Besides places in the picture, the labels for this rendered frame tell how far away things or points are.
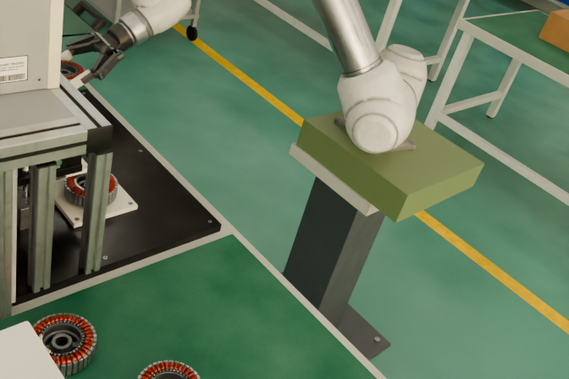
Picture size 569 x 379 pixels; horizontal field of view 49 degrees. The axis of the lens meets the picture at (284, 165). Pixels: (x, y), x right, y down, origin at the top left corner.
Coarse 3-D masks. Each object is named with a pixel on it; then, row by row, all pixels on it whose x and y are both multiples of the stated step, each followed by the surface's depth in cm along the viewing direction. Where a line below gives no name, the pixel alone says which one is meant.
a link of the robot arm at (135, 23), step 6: (132, 12) 172; (138, 12) 172; (120, 18) 172; (126, 18) 171; (132, 18) 171; (138, 18) 171; (144, 18) 172; (126, 24) 170; (132, 24) 171; (138, 24) 171; (144, 24) 172; (132, 30) 171; (138, 30) 171; (144, 30) 172; (150, 30) 173; (132, 36) 172; (138, 36) 172; (144, 36) 173; (150, 36) 175; (138, 42) 174
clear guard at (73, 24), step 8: (64, 8) 145; (64, 16) 141; (72, 16) 142; (64, 24) 138; (72, 24) 139; (80, 24) 140; (88, 24) 141; (64, 32) 135; (72, 32) 136; (80, 32) 137; (88, 32) 138; (96, 32) 139; (104, 40) 141; (112, 48) 144
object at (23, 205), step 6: (18, 192) 125; (18, 198) 124; (24, 198) 124; (18, 204) 123; (24, 204) 123; (18, 210) 122; (24, 210) 122; (18, 216) 123; (24, 216) 123; (18, 222) 124; (24, 222) 124; (24, 228) 125
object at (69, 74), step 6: (60, 66) 170; (66, 66) 170; (72, 66) 170; (78, 66) 170; (60, 72) 168; (66, 72) 169; (72, 72) 171; (78, 72) 168; (66, 78) 164; (72, 78) 164
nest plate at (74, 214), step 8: (56, 184) 137; (56, 192) 135; (120, 192) 140; (56, 200) 132; (64, 200) 133; (120, 200) 137; (128, 200) 138; (64, 208) 131; (72, 208) 132; (80, 208) 132; (112, 208) 135; (120, 208) 135; (128, 208) 136; (136, 208) 138; (64, 216) 131; (72, 216) 130; (80, 216) 130; (112, 216) 134; (72, 224) 129; (80, 224) 129
